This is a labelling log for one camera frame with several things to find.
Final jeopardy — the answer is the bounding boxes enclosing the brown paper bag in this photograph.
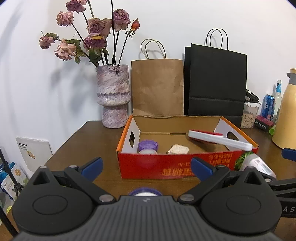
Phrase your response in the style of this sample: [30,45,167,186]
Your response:
[131,38,184,116]

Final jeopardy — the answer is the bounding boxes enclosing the cream travel adapter plug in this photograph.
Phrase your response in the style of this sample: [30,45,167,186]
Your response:
[167,144,190,155]

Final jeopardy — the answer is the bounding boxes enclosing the dried rose bouquet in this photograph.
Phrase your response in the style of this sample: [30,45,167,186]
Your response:
[39,1,140,67]

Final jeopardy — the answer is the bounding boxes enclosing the yellow thermos jug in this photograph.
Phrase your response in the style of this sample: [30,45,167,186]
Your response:
[272,68,296,149]

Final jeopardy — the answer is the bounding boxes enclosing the dark red small box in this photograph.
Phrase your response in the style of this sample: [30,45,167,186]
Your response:
[254,115,274,132]

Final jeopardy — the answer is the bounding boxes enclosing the clear glass bottle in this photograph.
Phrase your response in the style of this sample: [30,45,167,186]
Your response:
[273,79,282,123]

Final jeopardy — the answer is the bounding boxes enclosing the green object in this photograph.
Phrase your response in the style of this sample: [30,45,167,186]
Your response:
[269,125,276,135]

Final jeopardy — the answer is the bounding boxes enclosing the white red lint brush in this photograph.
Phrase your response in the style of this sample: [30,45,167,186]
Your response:
[188,130,253,151]

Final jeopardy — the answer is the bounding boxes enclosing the red cardboard box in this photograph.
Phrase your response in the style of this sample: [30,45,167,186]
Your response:
[116,115,259,179]

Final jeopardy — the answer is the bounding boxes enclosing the black tripod stand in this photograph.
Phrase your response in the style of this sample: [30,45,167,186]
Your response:
[0,148,25,238]

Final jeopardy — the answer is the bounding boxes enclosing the white booklet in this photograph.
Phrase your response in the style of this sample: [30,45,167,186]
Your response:
[16,137,53,172]

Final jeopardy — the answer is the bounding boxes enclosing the purple ceramic vase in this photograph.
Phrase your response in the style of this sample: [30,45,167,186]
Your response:
[96,65,131,128]

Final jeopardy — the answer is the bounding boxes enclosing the black paper bag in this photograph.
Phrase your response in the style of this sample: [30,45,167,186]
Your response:
[184,28,247,127]

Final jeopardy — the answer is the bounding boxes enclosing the snack packages on floor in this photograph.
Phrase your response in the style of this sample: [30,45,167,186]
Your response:
[1,162,29,201]

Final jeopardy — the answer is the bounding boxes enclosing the clear seed container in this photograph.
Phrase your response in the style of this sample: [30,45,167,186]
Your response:
[240,89,261,128]

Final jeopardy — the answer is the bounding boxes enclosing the purple ridged bottle cap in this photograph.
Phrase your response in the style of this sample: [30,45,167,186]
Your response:
[137,140,159,152]

